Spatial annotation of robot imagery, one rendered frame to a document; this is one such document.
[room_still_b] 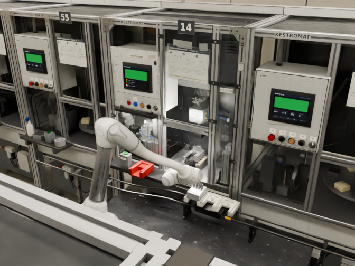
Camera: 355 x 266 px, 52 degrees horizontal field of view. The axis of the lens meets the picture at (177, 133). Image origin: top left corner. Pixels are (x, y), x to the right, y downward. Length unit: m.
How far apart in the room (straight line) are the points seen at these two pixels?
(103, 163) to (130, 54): 0.82
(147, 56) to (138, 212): 1.15
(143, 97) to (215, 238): 1.11
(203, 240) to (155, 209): 0.49
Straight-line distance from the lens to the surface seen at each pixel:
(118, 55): 2.74
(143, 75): 2.61
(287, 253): 2.55
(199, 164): 2.81
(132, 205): 2.88
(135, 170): 2.82
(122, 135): 2.13
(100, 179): 2.37
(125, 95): 2.79
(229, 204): 2.56
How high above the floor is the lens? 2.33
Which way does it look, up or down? 24 degrees down
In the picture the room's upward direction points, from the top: straight up
